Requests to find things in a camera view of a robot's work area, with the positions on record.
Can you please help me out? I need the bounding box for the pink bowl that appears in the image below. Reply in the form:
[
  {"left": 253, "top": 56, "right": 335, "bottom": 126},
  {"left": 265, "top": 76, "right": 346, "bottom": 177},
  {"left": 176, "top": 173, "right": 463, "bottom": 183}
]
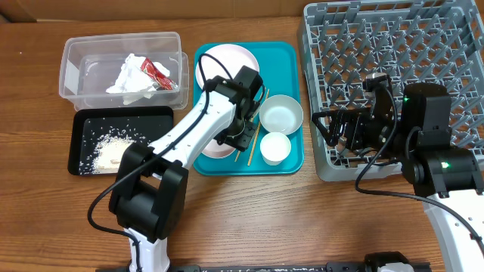
[{"left": 202, "top": 139, "right": 235, "bottom": 159}]

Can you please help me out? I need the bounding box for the white cup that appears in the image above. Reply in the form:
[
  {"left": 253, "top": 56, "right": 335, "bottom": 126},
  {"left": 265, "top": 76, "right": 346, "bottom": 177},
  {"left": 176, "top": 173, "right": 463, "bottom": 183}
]
[{"left": 260, "top": 132, "right": 291, "bottom": 165}]

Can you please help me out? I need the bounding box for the grey bowl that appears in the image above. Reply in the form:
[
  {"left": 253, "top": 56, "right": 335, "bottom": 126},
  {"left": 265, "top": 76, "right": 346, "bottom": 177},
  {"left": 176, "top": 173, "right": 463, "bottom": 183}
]
[{"left": 259, "top": 94, "right": 303, "bottom": 135}]

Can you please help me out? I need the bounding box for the red strawberry wrapper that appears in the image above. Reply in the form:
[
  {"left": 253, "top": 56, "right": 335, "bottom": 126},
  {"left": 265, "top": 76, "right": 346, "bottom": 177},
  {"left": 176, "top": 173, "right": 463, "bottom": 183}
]
[{"left": 141, "top": 58, "right": 178, "bottom": 90}]

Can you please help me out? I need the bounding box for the white napkin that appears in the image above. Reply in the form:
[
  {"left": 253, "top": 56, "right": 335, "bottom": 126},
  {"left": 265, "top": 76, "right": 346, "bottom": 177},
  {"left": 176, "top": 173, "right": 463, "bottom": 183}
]
[{"left": 106, "top": 54, "right": 170, "bottom": 105}]

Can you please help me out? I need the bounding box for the pile of rice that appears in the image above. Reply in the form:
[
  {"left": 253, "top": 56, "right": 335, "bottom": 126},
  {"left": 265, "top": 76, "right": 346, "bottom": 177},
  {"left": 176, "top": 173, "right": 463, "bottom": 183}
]
[{"left": 78, "top": 121, "right": 150, "bottom": 175}]

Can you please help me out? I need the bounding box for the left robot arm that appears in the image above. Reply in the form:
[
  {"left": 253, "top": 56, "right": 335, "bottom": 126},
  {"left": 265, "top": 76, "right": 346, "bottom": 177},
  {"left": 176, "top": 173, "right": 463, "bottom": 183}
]
[{"left": 109, "top": 66, "right": 263, "bottom": 271}]

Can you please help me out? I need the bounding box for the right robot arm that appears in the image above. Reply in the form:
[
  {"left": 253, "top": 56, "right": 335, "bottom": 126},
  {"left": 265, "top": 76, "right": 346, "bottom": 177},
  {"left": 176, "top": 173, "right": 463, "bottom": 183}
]
[{"left": 312, "top": 73, "right": 483, "bottom": 271}]

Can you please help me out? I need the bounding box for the wooden chopstick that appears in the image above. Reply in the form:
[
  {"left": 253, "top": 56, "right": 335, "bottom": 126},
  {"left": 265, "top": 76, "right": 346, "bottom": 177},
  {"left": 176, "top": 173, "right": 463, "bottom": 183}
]
[
  {"left": 247, "top": 89, "right": 270, "bottom": 167},
  {"left": 234, "top": 86, "right": 270, "bottom": 162}
]

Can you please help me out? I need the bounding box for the teal serving tray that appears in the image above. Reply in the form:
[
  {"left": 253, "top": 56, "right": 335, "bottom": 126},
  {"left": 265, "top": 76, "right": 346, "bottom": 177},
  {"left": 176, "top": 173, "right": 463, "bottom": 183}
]
[{"left": 194, "top": 42, "right": 304, "bottom": 176}]

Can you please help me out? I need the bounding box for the grey dish rack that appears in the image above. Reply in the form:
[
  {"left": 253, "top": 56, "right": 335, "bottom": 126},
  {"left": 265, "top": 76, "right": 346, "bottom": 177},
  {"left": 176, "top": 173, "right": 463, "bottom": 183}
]
[{"left": 297, "top": 0, "right": 483, "bottom": 161}]

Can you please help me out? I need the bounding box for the clear plastic bin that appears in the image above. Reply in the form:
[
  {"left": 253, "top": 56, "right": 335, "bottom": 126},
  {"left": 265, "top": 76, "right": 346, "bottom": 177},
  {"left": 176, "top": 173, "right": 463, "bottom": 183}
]
[{"left": 59, "top": 32, "right": 190, "bottom": 110}]

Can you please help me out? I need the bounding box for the black tray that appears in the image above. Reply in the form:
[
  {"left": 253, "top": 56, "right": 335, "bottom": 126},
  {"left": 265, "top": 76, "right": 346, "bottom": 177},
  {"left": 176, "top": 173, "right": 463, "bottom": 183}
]
[{"left": 67, "top": 106, "right": 174, "bottom": 175}]

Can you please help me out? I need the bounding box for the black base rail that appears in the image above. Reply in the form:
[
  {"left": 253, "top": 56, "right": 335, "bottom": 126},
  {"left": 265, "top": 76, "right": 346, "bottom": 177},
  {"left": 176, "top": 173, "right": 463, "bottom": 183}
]
[{"left": 94, "top": 251, "right": 432, "bottom": 272}]

